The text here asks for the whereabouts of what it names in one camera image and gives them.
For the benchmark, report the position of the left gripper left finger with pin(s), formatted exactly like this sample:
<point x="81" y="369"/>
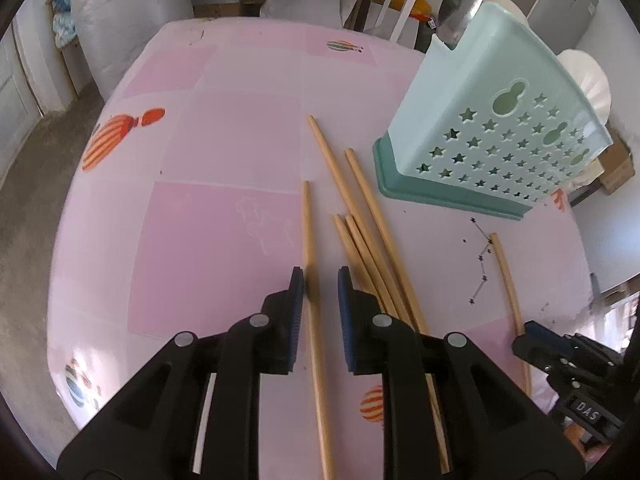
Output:
<point x="192" y="412"/>

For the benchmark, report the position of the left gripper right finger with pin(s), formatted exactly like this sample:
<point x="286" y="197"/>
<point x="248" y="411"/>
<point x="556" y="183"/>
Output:
<point x="449" y="411"/>

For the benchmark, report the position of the wooden chopstick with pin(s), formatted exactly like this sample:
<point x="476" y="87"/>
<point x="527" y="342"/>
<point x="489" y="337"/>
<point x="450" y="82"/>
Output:
<point x="386" y="301"/>
<point x="514" y="305"/>
<point x="318" y="366"/>
<point x="382" y="275"/>
<point x="406" y="287"/>
<point x="354" y="259"/>

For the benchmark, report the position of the white slotted rice paddle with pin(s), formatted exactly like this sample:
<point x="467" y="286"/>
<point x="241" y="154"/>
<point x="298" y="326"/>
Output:
<point x="591" y="79"/>

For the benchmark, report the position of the white plastic ladle spoon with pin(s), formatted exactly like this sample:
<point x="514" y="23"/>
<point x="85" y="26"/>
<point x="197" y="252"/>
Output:
<point x="512" y="8"/>

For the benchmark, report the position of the steel spoon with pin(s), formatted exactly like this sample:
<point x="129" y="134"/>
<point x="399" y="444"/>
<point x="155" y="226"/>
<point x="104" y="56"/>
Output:
<point x="453" y="18"/>

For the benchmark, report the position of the person's right hand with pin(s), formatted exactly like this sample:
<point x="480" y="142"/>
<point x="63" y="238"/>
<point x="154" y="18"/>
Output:
<point x="578" y="437"/>

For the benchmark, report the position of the cardboard box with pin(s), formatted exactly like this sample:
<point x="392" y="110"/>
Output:
<point x="616" y="160"/>

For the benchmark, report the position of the pink patterned tablecloth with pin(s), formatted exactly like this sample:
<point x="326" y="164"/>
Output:
<point x="196" y="216"/>

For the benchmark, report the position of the mint green utensil holder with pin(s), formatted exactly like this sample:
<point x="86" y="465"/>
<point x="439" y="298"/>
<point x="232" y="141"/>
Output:
<point x="493" y="125"/>

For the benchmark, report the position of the white door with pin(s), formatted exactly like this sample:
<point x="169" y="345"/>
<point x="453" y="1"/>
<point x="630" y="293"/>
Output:
<point x="19" y="112"/>

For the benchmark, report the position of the silver refrigerator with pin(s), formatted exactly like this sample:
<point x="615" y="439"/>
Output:
<point x="555" y="5"/>

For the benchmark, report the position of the white side table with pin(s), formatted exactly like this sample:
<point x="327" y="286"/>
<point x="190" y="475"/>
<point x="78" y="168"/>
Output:
<point x="391" y="19"/>

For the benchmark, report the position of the large white sack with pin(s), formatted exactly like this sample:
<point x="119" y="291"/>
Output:
<point x="112" y="33"/>

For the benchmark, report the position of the white sack under table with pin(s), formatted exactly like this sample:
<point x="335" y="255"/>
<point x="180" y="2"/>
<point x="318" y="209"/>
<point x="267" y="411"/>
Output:
<point x="326" y="13"/>

